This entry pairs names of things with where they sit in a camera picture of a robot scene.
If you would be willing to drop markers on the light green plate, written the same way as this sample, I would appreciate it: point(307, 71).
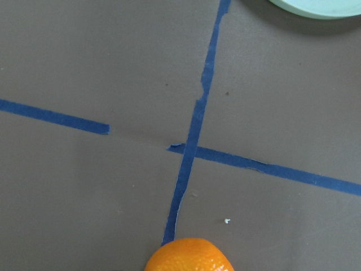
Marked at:
point(321, 9)

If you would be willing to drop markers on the orange fruit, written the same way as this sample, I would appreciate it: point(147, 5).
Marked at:
point(188, 254)

